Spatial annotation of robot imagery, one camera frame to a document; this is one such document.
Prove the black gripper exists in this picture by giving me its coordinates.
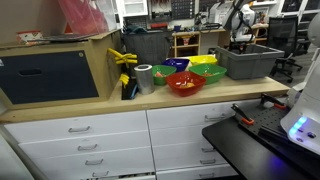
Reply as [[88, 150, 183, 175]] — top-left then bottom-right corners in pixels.
[[233, 41, 249, 52]]

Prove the grey plastic bin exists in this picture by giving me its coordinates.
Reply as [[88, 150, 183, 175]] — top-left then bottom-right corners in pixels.
[[214, 43, 285, 80]]

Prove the yellow plastic bowl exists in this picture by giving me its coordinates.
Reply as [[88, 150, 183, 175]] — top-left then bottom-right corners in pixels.
[[188, 54, 218, 67]]

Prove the green plastic bowl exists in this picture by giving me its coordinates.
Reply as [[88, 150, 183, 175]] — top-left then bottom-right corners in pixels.
[[151, 64, 178, 86], [188, 63, 228, 85]]

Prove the blue plastic bowl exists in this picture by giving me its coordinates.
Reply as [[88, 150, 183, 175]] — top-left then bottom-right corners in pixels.
[[161, 58, 191, 73]]

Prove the red plastic bowl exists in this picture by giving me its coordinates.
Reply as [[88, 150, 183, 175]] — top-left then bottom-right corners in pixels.
[[165, 70, 207, 98]]

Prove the grey fabric storage bin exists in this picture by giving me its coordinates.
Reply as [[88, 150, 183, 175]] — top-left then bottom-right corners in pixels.
[[122, 30, 172, 66]]

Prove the framed picture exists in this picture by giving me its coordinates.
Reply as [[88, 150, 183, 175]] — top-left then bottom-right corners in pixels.
[[251, 5, 271, 24]]

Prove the white machine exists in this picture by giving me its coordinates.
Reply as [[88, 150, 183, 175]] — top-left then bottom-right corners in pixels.
[[209, 2, 234, 25]]

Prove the black office chair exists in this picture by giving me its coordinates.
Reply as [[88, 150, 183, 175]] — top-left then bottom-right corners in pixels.
[[267, 15, 304, 84]]

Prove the wooden shelving unit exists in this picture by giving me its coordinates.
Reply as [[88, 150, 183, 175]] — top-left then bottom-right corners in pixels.
[[171, 22, 269, 58]]

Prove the black pegboard plate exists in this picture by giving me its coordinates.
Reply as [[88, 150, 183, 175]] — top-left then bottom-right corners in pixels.
[[233, 99, 301, 142]]

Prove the silver metal can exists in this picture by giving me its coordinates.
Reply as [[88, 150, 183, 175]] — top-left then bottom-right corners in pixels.
[[134, 63, 156, 95]]

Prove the yellow spring clamp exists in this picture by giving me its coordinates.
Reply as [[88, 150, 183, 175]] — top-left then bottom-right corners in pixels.
[[119, 73, 130, 88], [107, 47, 138, 69]]

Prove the red acrylic sheet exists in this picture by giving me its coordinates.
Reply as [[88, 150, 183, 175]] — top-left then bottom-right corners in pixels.
[[58, 0, 109, 35]]

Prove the flat black tray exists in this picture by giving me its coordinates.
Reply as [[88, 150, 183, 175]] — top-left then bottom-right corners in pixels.
[[28, 33, 98, 43]]

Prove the wooden box black panel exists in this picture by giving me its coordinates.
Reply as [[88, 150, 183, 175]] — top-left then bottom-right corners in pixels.
[[0, 29, 123, 111]]

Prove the small printed cardboard box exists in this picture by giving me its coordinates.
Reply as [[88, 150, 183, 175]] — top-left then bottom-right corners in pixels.
[[16, 30, 44, 46]]

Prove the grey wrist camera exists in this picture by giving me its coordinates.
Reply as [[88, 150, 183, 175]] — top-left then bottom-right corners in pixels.
[[232, 33, 254, 43]]

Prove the black clamp orange handle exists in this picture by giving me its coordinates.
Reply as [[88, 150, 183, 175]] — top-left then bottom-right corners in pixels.
[[260, 93, 288, 110], [231, 103, 255, 126]]

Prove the tool pegboard wall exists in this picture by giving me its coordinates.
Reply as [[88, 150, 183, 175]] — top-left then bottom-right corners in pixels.
[[148, 0, 198, 20]]

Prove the white drawer metal handle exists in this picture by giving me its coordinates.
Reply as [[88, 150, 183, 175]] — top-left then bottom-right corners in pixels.
[[3, 110, 149, 144], [146, 98, 264, 132], [18, 130, 153, 160], [151, 139, 221, 163], [148, 123, 209, 148], [32, 146, 155, 176], [155, 163, 239, 180], [49, 163, 157, 180], [153, 153, 231, 173]]

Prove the white wall cabinet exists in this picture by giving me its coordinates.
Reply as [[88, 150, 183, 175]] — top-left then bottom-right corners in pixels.
[[120, 0, 149, 18]]

